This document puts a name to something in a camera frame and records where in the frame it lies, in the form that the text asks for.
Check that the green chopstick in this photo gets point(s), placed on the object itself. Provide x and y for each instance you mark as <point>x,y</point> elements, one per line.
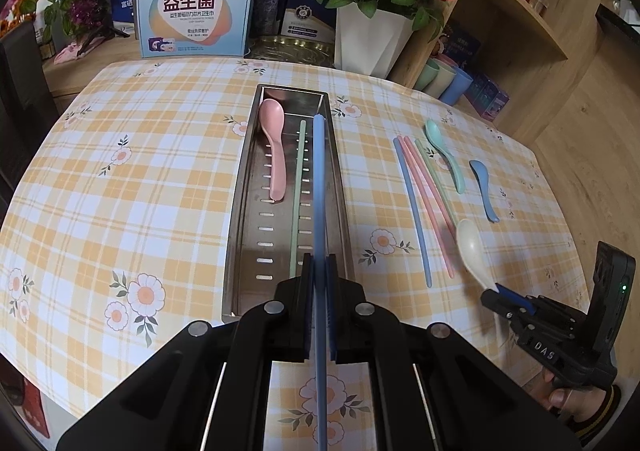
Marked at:
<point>428,160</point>
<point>299,169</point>

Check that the beige cup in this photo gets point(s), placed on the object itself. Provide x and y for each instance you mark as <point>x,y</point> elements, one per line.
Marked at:
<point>442,80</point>

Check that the pink spoon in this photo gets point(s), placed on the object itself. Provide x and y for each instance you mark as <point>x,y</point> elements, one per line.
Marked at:
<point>272,119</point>

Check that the pink chopstick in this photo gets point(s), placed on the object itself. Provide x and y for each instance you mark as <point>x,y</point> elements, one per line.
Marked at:
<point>418,176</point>
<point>439,210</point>

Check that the gold rimmed glass dish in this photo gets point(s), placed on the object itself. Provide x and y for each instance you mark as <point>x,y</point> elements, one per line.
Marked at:
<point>291,50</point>

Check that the steel utensil tray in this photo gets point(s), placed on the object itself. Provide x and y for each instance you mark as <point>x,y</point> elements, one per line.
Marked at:
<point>258,251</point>

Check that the white folded vase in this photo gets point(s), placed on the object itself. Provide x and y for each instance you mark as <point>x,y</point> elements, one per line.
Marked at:
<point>369,46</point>

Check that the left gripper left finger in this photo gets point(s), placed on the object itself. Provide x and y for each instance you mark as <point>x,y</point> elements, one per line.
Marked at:
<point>208,387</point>

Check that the purple small box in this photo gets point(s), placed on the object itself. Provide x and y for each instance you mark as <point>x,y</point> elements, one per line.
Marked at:
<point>486,97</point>

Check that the light blue probiotics box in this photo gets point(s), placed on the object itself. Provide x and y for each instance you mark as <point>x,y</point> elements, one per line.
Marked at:
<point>192,27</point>

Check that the pink cup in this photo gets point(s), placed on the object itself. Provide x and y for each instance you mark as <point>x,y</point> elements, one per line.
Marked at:
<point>445,59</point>

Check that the white spoon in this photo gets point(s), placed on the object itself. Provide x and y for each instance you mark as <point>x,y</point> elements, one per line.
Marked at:
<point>471,250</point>

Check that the blue cup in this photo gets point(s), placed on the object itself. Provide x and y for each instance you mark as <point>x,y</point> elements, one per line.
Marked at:
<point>457,87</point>

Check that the yellow plaid tablecloth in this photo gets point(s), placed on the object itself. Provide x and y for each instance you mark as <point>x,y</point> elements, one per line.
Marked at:
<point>116,236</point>

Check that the blue spoon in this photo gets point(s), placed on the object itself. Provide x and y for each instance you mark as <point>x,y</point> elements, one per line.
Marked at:
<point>480,172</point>

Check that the teal spoon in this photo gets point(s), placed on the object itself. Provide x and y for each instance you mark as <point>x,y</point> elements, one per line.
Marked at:
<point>434,136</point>

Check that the blue chopstick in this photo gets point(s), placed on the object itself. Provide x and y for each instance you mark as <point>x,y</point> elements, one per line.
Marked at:
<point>415,212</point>
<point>319,260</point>

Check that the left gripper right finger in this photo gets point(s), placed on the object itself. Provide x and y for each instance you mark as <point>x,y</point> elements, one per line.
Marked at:
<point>431,389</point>

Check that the right hand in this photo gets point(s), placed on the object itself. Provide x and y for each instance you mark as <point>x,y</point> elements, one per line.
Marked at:
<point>581,404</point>

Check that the green cup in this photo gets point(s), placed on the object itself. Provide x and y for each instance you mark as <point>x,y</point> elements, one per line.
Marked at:
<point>428,74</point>

